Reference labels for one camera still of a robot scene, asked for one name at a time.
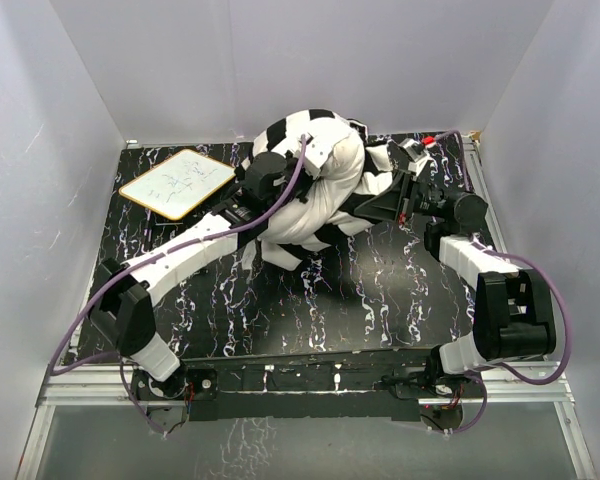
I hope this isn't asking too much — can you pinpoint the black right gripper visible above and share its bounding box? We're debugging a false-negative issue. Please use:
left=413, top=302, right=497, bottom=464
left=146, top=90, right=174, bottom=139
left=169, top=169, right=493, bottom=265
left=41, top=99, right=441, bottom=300
left=352, top=169, right=453, bottom=225

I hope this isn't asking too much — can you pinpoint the black white striped pillowcase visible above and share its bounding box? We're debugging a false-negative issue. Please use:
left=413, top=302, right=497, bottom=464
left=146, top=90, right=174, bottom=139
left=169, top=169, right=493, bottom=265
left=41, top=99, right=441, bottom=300
left=251, top=109, right=394, bottom=270

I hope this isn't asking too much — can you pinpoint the white pillow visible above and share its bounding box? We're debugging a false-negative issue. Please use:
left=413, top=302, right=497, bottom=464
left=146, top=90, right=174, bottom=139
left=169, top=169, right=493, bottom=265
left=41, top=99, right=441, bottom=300
left=259, top=126, right=394, bottom=251

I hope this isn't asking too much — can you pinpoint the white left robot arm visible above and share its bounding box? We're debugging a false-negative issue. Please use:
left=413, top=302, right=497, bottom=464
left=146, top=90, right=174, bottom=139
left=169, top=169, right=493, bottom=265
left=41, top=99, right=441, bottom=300
left=85, top=148, right=306, bottom=399

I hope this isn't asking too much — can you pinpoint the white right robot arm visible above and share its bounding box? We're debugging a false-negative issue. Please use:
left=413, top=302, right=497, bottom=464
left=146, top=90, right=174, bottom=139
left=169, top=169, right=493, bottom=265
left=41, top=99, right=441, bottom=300
left=354, top=173, right=556, bottom=397

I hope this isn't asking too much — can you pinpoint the yellow framed whiteboard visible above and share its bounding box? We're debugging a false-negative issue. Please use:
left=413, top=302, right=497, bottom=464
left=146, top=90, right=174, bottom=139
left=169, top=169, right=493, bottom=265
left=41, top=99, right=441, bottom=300
left=119, top=149, right=235, bottom=221

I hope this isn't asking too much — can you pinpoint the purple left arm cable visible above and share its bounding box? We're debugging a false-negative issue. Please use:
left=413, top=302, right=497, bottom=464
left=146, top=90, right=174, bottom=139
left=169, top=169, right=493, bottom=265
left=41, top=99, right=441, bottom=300
left=48, top=135, right=311, bottom=435

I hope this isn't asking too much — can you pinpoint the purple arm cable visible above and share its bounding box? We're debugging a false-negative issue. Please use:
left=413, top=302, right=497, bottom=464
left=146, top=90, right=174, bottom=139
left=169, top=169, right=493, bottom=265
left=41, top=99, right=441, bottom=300
left=48, top=135, right=311, bottom=435
left=420, top=130, right=573, bottom=431

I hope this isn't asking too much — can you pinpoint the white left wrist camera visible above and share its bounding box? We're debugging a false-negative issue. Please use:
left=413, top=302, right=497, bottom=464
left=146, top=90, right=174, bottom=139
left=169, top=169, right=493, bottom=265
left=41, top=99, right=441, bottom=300
left=304, top=138, right=334, bottom=171

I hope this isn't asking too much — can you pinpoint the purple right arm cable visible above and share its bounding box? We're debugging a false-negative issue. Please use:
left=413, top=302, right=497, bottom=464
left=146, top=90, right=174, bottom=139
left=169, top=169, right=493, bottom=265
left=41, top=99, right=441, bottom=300
left=420, top=130, right=573, bottom=431

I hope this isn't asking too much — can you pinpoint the aluminium table frame rail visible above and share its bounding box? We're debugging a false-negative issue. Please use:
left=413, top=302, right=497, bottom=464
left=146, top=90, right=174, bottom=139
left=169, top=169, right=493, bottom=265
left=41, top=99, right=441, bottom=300
left=16, top=364, right=597, bottom=479

